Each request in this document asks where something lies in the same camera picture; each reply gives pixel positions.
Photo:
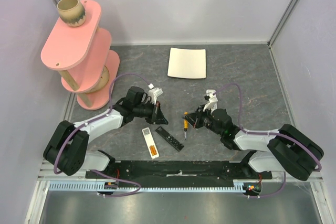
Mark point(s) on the beige ceramic mug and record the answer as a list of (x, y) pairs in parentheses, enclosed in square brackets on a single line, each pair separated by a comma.
[(71, 12)]

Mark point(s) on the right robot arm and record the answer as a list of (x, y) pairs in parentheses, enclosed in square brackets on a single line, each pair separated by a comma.
[(281, 150)]

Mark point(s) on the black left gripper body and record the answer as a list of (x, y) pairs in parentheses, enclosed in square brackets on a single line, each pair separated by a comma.
[(151, 119)]

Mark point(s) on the orange handle screwdriver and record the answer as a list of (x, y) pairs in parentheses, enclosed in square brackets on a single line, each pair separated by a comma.
[(185, 125)]

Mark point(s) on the white square plate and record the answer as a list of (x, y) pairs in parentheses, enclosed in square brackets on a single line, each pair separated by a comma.
[(187, 63)]

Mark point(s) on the orange battery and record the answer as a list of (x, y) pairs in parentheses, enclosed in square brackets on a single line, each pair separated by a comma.
[(152, 150), (155, 149)]

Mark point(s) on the pink three tier shelf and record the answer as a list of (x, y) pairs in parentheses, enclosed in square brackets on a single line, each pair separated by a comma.
[(79, 55)]

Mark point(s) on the light blue cable duct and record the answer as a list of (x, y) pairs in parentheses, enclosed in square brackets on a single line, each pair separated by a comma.
[(106, 187)]

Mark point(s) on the beige cup on lower shelf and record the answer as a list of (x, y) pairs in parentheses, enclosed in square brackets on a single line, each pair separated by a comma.
[(104, 78)]

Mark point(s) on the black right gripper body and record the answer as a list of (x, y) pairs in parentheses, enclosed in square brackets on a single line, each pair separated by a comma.
[(199, 119)]

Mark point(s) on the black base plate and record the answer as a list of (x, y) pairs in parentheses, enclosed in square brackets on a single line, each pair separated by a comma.
[(183, 173)]

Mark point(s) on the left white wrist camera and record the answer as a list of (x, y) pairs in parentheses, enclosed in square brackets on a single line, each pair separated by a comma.
[(154, 93)]

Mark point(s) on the black remote control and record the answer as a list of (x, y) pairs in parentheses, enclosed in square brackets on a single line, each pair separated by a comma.
[(169, 139)]

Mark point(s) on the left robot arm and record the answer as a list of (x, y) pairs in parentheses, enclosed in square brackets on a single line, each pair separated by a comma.
[(67, 148)]

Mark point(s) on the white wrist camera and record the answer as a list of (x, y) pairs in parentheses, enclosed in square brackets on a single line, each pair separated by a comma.
[(154, 93), (211, 99)]

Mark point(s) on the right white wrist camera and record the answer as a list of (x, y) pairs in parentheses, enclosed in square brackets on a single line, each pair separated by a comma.
[(211, 99)]

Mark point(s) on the white remote control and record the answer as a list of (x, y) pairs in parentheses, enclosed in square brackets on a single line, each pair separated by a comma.
[(150, 143)]

